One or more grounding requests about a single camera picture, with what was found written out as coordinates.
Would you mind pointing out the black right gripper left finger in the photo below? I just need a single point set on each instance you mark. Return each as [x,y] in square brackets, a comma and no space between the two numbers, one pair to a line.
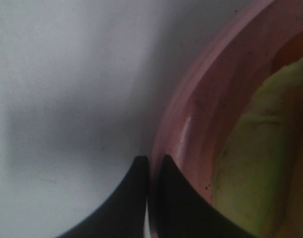
[122,215]

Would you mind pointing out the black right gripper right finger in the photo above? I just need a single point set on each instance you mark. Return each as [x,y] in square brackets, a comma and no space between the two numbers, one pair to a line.
[182,213]

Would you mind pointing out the white bread sandwich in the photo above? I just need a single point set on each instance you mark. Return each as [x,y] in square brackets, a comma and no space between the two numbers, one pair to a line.
[258,178]

